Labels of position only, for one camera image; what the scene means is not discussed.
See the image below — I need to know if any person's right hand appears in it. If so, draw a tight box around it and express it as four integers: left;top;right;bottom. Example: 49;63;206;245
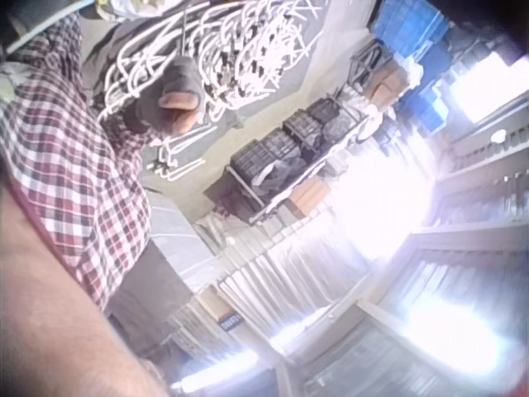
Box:
122;55;204;137

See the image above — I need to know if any grey cloth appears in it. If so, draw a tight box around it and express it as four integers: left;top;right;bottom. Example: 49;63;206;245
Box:
81;16;322;202

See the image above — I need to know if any bundle of white hangers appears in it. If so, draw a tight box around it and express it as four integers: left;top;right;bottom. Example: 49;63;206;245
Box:
144;122;221;184

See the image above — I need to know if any pile of white hangers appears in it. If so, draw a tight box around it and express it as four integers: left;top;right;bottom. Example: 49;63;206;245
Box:
98;0;320;125

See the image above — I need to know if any metal rack with black crates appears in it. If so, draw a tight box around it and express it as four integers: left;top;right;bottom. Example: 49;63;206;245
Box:
204;93;373;227

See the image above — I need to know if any brown cardboard box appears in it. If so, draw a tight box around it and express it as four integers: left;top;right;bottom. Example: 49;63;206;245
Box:
287;177;328;219

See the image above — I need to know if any rack of plastic-covered garments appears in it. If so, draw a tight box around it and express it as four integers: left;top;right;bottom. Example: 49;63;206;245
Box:
164;206;375;375

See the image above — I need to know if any cardboard box with dark label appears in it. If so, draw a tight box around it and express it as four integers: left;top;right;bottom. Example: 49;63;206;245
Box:
193;285;242;332

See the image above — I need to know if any stack of cardboard boxes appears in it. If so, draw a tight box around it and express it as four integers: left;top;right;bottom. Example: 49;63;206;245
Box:
363;65;411;109

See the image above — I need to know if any stack of blue crates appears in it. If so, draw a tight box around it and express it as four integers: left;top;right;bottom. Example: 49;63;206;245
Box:
370;0;452;134

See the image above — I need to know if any white shelving unit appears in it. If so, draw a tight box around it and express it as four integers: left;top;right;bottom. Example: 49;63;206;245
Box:
355;119;529;397

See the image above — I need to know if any grey metal frame cart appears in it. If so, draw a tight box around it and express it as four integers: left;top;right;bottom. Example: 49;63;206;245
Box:
349;41;394;93

